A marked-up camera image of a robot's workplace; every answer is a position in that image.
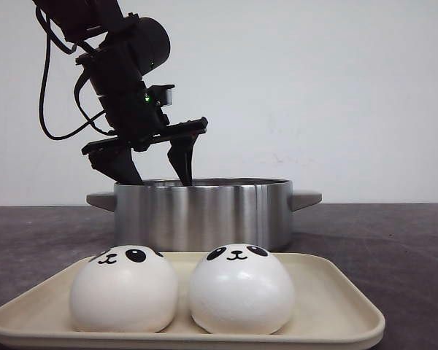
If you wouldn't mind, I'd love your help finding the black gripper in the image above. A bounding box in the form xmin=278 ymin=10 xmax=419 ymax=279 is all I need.
xmin=75 ymin=43 xmax=208 ymax=186

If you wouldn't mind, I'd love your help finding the panda bun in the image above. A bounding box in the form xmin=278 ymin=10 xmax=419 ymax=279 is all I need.
xmin=188 ymin=244 xmax=296 ymax=335
xmin=69 ymin=245 xmax=179 ymax=333

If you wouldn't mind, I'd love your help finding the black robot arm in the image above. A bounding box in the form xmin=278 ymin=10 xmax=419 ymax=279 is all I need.
xmin=35 ymin=1 xmax=207 ymax=186

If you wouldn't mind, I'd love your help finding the stainless steel steamer pot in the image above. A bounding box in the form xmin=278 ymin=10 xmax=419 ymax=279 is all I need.
xmin=86 ymin=178 xmax=322 ymax=252

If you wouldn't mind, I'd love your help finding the cream plastic tray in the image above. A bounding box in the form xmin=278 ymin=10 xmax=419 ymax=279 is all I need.
xmin=0 ymin=252 xmax=385 ymax=349

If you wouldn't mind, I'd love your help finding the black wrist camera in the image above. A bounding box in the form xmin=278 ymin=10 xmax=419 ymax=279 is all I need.
xmin=145 ymin=85 xmax=175 ymax=107

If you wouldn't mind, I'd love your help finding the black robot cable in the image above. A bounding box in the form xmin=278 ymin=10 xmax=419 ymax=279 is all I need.
xmin=36 ymin=7 xmax=118 ymax=141

